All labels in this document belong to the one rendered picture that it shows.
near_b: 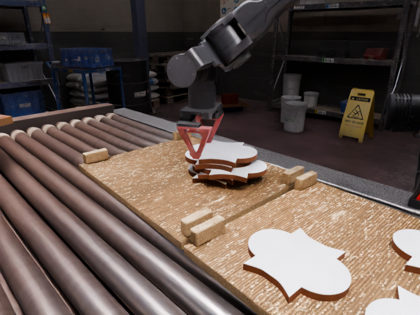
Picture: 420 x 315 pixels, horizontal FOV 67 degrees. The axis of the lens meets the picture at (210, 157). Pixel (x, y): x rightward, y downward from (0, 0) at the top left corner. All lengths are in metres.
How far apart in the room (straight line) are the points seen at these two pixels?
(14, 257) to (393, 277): 0.54
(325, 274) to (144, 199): 0.34
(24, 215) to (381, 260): 0.60
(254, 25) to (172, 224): 0.37
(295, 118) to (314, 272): 3.89
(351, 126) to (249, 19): 3.67
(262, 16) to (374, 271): 0.43
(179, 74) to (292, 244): 0.33
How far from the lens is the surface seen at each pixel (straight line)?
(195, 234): 0.47
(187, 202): 0.60
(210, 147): 0.70
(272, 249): 0.47
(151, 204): 0.60
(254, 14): 0.60
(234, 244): 0.49
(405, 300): 0.45
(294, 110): 4.25
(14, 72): 4.85
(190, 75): 0.56
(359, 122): 4.18
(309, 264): 0.46
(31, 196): 0.77
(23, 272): 0.54
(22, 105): 4.95
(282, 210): 0.59
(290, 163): 0.85
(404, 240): 0.56
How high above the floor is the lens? 1.23
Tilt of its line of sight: 22 degrees down
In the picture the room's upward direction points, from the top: straight up
